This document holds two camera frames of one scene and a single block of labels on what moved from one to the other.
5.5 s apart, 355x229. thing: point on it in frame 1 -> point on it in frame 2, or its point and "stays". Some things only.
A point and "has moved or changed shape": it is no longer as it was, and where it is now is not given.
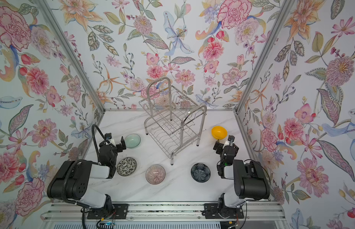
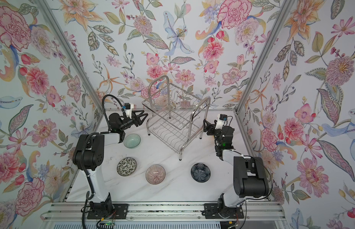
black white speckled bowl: x=126 y=166 stays
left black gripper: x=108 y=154 -> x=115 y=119
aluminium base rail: x=257 y=211 stays
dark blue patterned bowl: x=200 y=172 stays
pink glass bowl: x=155 y=174 stays
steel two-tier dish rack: x=172 y=119 has moved or changed shape
